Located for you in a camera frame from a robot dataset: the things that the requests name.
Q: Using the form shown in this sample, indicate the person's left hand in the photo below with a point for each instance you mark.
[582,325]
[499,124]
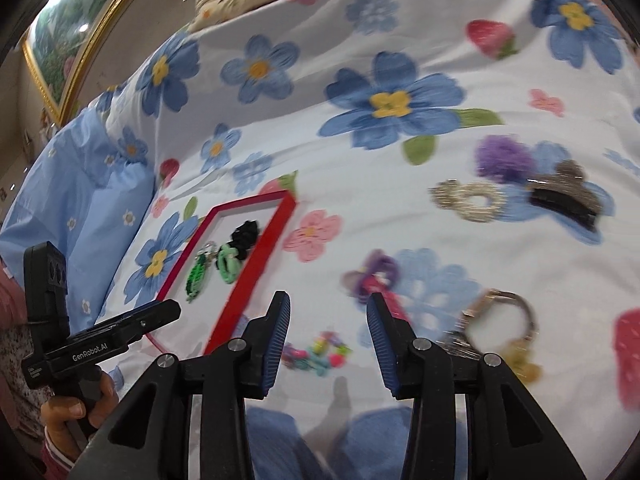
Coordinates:
[65,407]

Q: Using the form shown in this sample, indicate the red shallow tray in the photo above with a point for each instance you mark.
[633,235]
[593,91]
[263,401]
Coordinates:
[225,222]

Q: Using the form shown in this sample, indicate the person's floral clothing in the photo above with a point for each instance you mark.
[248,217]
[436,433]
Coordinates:
[12,360]

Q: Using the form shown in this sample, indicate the green hair claw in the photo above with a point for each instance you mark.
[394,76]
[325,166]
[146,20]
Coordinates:
[226,262]

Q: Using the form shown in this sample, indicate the black glitter hair claw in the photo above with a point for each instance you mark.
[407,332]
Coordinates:
[565,205]

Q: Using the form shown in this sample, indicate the yellow flower hair clip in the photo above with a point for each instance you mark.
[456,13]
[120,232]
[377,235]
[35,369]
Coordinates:
[522,365]

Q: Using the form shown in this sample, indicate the gold framed painting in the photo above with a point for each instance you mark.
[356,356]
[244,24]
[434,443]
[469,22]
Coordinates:
[75,35]

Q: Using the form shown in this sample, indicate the pink hair clip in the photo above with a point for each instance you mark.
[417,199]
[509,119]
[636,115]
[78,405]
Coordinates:
[395,305]

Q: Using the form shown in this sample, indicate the floral printed blanket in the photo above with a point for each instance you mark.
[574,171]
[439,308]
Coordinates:
[400,200]

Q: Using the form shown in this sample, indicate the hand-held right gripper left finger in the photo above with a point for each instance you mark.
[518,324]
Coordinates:
[277,340]

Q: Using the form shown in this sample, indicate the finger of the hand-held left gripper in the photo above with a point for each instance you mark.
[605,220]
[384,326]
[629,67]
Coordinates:
[147,314]

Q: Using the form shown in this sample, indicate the pearl hair clip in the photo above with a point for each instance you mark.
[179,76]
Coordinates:
[480,212]

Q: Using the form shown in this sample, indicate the black scrunchie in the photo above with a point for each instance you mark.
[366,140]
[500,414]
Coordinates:
[246,235]

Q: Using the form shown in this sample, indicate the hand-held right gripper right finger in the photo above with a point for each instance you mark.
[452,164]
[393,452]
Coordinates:
[382,347]

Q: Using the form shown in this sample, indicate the light blue pillow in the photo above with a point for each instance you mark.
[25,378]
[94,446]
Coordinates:
[75,185]

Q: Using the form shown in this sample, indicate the person's left forearm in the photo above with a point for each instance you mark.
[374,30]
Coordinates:
[55,462]

